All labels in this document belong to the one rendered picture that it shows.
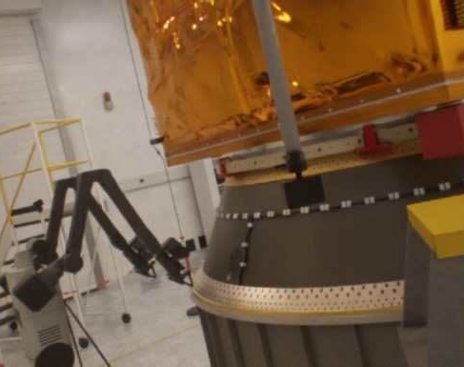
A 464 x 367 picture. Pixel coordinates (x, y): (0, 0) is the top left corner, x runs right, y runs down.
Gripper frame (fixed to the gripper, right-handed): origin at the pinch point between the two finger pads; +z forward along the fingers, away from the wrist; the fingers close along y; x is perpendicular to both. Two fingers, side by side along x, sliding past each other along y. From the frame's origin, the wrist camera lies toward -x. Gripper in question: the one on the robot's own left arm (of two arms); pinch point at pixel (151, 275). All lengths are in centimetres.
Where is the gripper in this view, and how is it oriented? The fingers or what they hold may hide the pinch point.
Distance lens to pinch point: 298.3
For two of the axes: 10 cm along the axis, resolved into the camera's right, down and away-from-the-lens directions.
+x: -6.1, 6.7, -4.1
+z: 6.1, 7.3, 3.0
